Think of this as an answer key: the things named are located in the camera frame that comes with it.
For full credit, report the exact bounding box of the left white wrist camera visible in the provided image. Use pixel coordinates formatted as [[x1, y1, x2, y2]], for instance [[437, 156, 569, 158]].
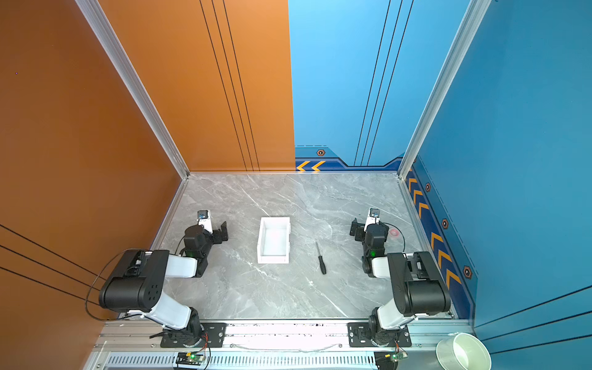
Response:
[[197, 210, 213, 234]]

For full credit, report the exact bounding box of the white rectangular plastic bin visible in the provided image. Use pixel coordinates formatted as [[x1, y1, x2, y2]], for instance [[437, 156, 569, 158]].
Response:
[[257, 217, 291, 265]]

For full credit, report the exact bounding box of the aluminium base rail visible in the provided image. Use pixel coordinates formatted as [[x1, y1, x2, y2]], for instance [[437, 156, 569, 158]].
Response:
[[84, 319, 473, 369]]

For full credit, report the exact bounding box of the white round bowl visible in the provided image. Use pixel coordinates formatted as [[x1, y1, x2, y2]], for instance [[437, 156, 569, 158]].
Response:
[[436, 333, 492, 370]]

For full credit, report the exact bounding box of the black handled screwdriver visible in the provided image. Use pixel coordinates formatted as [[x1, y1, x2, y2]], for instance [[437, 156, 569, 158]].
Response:
[[315, 242, 327, 275]]

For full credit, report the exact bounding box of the black mounting plate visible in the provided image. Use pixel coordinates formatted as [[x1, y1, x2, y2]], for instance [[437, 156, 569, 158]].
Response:
[[160, 322, 227, 349], [347, 322, 413, 348]]

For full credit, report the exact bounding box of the left green circuit board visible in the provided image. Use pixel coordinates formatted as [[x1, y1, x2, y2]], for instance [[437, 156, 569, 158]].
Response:
[[174, 351, 208, 369]]

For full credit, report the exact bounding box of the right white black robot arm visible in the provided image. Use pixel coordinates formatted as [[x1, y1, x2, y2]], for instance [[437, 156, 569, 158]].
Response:
[[350, 217, 452, 347]]

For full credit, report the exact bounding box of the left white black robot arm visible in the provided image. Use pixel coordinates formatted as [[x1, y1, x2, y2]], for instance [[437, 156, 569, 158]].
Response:
[[99, 220, 229, 348]]

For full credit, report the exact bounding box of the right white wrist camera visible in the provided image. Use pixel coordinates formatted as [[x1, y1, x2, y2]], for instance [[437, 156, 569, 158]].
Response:
[[364, 208, 380, 231]]

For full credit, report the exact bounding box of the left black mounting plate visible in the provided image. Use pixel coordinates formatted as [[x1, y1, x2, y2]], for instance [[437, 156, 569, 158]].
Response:
[[160, 322, 227, 349]]

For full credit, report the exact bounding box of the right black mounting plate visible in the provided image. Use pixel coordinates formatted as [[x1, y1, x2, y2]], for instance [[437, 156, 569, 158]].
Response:
[[347, 322, 413, 348]]

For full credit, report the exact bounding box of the right green circuit board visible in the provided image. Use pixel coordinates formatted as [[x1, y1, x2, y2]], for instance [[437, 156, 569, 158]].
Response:
[[385, 351, 408, 362]]

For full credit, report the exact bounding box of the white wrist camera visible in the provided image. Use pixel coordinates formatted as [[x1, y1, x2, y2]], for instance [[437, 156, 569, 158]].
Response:
[[364, 208, 380, 231], [197, 210, 213, 234]]

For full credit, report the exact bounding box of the green circuit board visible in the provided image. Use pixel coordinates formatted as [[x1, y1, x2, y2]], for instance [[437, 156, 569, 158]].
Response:
[[174, 351, 208, 369], [385, 351, 408, 362]]

